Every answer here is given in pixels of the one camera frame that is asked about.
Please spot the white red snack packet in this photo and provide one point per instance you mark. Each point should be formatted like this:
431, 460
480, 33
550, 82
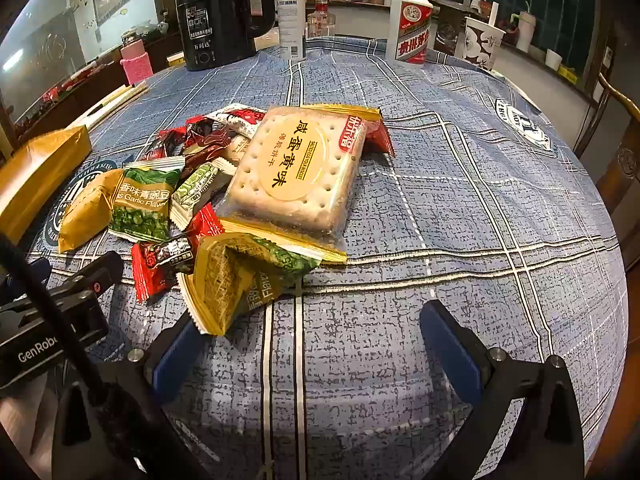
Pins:
242, 117

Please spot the small beige cracker packet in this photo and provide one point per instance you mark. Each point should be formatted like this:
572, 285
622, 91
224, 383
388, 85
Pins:
235, 151

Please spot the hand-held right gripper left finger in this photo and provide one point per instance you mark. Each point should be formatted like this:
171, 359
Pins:
172, 360

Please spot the white tumbler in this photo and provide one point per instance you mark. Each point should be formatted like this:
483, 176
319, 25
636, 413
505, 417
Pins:
526, 32

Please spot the large cracker packet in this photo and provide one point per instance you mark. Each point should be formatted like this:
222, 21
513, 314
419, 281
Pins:
290, 170

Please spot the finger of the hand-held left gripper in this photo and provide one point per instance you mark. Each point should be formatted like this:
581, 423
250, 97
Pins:
97, 270

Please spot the white trigger spray bottle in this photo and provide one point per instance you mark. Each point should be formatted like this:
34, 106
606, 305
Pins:
479, 2

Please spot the small white cup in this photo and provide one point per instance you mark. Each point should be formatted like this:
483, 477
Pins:
552, 59

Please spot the white patterned box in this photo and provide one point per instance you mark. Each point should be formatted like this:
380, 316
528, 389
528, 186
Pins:
477, 42

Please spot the red brown snack packet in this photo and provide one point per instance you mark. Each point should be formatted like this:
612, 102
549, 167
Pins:
210, 137

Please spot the small green white packet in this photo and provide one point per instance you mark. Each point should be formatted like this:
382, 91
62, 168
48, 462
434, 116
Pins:
192, 192

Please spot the red black snack packet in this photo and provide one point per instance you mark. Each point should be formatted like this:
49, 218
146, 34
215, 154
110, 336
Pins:
160, 260

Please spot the blue plaid tablecloth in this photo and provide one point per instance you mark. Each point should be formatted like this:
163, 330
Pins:
450, 210

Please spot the gold green pea packet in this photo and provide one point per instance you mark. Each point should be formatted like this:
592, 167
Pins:
145, 200
225, 280

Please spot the black box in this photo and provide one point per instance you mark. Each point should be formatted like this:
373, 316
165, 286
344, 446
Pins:
220, 20

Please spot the gold box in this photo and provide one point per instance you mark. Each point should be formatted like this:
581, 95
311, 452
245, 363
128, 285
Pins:
35, 175

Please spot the wooden chair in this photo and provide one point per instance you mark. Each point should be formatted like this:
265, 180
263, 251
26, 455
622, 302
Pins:
625, 160

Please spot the dark red snack packet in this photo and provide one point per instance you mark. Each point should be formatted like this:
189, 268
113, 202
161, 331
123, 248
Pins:
167, 142

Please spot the pale wooden sticks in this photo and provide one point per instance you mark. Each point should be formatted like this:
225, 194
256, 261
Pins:
110, 105

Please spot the red white carton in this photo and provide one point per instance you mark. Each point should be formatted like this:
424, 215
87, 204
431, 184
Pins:
410, 35

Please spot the pink knitted bottle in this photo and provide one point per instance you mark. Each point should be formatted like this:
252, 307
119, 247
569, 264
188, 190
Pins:
136, 65

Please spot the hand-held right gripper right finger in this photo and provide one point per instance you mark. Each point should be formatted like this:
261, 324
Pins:
450, 355

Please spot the small clear bottle red cap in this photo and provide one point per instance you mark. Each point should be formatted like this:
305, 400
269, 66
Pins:
320, 22

